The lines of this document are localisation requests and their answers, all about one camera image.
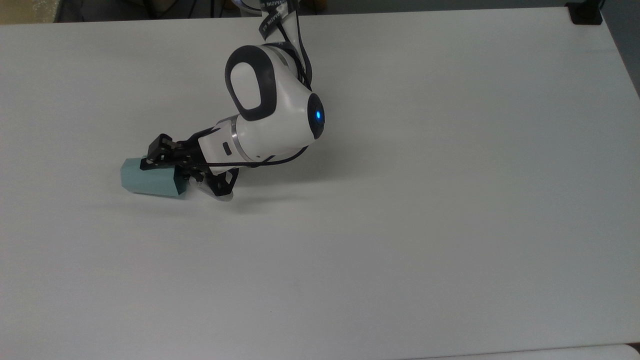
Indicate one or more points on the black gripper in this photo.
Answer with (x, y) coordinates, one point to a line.
(220, 181)

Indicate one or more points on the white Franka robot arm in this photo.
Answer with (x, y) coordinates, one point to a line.
(280, 115)

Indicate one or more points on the yellowish cardboard box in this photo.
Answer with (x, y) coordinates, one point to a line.
(27, 10)

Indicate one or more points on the black camera pole with clamp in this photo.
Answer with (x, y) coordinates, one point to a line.
(584, 12)

